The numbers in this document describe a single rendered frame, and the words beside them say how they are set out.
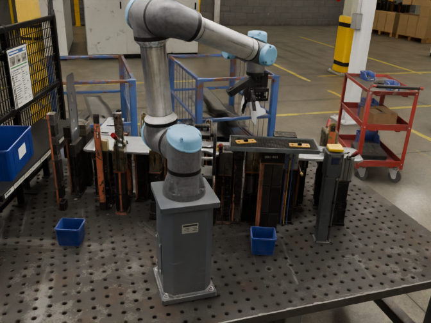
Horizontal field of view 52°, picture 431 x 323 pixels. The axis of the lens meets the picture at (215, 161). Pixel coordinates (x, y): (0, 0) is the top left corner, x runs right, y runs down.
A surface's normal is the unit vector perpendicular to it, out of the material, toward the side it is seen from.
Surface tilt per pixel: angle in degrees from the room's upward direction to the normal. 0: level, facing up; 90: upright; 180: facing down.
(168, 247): 90
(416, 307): 0
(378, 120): 90
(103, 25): 90
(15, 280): 0
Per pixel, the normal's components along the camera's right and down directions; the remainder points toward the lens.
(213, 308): 0.04, -0.92
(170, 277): -0.47, 0.33
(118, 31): 0.30, 0.39
